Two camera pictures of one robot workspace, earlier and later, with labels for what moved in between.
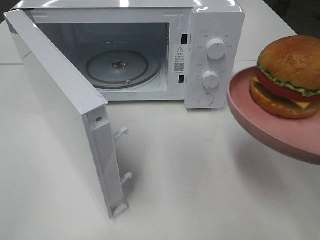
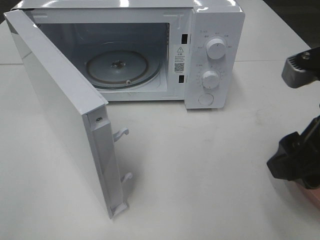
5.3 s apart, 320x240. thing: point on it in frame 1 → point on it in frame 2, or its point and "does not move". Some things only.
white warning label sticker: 179,59 does not move
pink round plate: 297,138 → 313,194
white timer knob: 210,79 does not move
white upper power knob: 216,48 does not move
